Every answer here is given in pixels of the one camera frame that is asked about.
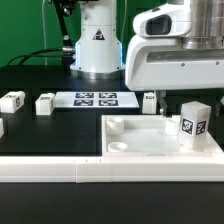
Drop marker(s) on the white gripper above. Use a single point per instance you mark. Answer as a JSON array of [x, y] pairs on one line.
[[162, 64]]

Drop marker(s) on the white square tabletop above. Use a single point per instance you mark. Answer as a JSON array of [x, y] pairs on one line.
[[147, 135]]

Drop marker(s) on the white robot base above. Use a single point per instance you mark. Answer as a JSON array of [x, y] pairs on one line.
[[98, 52]]

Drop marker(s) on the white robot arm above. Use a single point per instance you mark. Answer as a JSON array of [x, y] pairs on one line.
[[207, 27]]

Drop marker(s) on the white marker sheet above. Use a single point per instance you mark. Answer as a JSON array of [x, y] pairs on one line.
[[96, 100]]

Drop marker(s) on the white U-shaped obstacle fence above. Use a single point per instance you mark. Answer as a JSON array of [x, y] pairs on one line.
[[112, 168]]

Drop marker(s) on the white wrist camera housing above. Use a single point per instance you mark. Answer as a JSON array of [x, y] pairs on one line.
[[169, 20]]

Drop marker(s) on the black camera stand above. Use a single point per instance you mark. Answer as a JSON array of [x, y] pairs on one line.
[[64, 8]]

